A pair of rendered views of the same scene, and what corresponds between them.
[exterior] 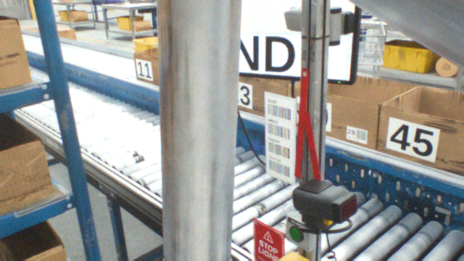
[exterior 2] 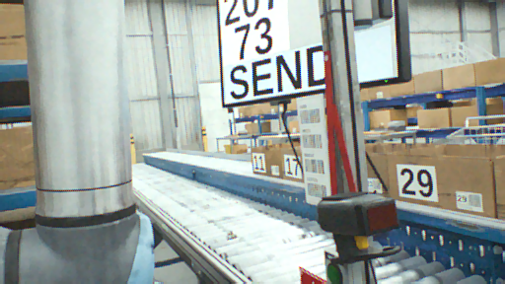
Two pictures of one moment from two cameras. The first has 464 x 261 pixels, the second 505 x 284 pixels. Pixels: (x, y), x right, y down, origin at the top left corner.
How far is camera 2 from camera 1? 0.39 m
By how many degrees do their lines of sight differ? 25
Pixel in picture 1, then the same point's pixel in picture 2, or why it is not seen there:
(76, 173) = not seen: hidden behind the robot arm
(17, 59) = (22, 40)
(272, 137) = (307, 152)
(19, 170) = (13, 153)
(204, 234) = (57, 129)
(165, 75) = not seen: outside the picture
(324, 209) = (346, 217)
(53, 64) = not seen: hidden behind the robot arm
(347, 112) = (454, 174)
